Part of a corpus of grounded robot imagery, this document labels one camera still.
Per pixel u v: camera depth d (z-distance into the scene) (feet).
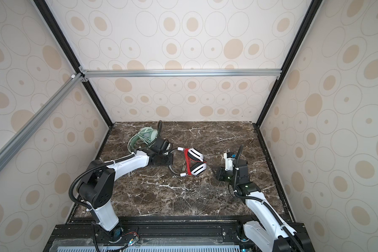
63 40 2.54
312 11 2.25
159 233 2.45
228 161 2.45
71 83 2.71
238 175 2.05
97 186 1.55
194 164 2.67
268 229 1.52
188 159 2.82
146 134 3.47
